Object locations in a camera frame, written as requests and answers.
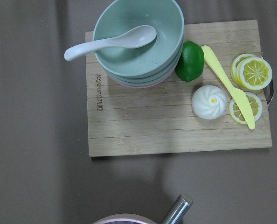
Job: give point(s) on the wooden cutting board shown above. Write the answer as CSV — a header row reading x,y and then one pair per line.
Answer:
x,y
159,119

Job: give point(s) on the stacked green bowls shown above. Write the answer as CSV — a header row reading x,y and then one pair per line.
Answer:
x,y
148,65

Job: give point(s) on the green lime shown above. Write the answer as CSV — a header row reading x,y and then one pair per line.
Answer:
x,y
191,62

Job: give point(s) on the white steamed bun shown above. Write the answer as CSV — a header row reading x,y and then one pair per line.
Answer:
x,y
209,102

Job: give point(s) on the white ceramic spoon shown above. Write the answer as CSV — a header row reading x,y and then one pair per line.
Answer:
x,y
134,38

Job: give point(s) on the metal scoop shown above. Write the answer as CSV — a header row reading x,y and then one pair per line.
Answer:
x,y
178,209

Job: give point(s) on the yellow plastic knife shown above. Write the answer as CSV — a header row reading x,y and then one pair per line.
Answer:
x,y
237,94

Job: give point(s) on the pink bowl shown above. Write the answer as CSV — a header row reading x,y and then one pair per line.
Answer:
x,y
124,219

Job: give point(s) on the lemon slice under knife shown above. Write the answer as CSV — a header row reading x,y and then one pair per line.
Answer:
x,y
255,103

